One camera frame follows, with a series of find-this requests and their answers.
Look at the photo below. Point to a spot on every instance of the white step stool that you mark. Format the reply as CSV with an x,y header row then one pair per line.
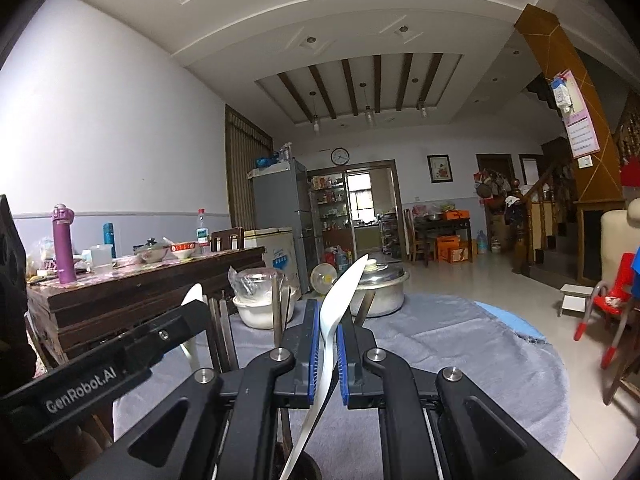
x,y
575,297

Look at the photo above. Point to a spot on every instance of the wall calendar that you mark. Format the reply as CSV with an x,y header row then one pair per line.
x,y
580,125

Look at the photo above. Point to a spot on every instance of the purple thermos bottle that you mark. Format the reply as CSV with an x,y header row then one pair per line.
x,y
64,245

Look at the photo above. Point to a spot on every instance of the red plastic chair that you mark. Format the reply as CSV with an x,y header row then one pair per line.
x,y
612,300

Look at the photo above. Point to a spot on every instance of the orange box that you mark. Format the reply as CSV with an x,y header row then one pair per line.
x,y
460,255
447,241

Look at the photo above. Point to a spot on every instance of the red patterned bowl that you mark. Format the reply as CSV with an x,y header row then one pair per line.
x,y
182,250

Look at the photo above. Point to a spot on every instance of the dark wooden sideboard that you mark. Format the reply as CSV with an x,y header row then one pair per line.
x,y
125,300

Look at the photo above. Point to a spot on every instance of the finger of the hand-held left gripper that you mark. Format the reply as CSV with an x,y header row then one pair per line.
x,y
170,330

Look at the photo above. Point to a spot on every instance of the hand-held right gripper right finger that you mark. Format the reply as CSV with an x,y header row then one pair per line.
x,y
343,365

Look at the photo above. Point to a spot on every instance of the aluminium pot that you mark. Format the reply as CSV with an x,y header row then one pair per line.
x,y
385,302

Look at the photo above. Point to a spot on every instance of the white plastic spoon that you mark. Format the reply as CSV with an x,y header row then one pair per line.
x,y
332,310
192,294

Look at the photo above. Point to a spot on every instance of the glass shelf cabinet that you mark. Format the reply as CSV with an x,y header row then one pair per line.
x,y
327,210

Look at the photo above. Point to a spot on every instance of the white chest freezer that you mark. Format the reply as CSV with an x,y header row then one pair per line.
x,y
272,255

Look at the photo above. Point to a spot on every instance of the clear plastic bottle red cap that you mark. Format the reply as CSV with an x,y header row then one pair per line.
x,y
202,232

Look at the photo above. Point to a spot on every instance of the round wall clock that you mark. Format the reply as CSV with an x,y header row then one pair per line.
x,y
340,156

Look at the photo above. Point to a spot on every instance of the small white fan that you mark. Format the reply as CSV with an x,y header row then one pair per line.
x,y
324,278

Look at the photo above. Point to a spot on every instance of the grey towel cloth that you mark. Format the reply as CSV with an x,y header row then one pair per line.
x,y
450,360

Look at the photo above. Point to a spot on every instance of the grey refrigerator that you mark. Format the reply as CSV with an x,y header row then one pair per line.
x,y
280,195

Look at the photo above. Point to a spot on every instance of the beige armchair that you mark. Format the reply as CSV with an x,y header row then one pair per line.
x,y
620,235

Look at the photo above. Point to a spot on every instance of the blue water jug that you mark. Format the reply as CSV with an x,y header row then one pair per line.
x,y
482,242

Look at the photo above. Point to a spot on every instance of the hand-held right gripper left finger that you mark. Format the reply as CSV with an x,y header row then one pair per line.
x,y
312,355

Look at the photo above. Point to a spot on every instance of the white bowl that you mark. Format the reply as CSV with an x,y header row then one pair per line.
x,y
255,312

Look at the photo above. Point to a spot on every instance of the pot with glass lid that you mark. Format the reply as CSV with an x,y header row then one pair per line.
x,y
152,252

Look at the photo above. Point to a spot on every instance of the wooden pillar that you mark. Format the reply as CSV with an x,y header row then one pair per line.
x,y
545,45

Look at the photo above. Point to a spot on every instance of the wooden dining table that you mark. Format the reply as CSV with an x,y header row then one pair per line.
x,y
430,225

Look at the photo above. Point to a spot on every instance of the framed wall picture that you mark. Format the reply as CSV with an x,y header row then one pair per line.
x,y
440,168

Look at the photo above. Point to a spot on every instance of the blue table cover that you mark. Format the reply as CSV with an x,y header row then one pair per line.
x,y
515,322

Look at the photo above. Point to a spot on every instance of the clear measuring jug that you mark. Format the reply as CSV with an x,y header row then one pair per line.
x,y
101,260

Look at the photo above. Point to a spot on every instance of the teal bottle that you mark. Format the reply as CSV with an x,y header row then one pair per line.
x,y
109,240

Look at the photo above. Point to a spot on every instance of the pendant lamp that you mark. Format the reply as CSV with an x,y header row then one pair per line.
x,y
369,116
423,110
316,122

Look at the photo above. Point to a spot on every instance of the dark wooden chair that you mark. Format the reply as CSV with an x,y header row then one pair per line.
x,y
227,237

